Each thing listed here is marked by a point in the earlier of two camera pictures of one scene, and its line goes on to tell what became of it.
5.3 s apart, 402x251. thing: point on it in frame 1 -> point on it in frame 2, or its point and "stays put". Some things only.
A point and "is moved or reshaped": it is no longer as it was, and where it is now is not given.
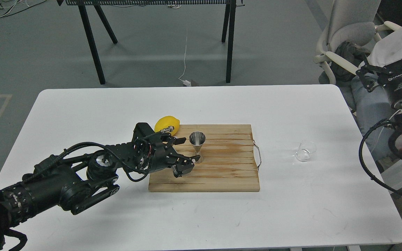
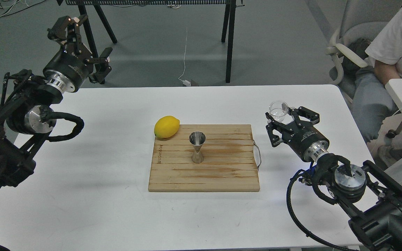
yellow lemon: x=164 y=122 stays put
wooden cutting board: x=230 y=163 stays put
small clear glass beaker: x=305 y=148 is moved or reshaped
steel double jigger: x=197 y=139 stays put
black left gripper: x=148 y=152 -> x=68 y=69
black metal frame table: x=229 y=18 stays put
